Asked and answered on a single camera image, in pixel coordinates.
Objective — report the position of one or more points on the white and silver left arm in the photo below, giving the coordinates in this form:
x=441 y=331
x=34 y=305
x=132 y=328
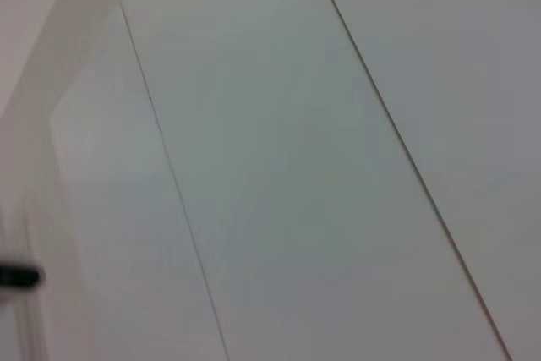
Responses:
x=19 y=276

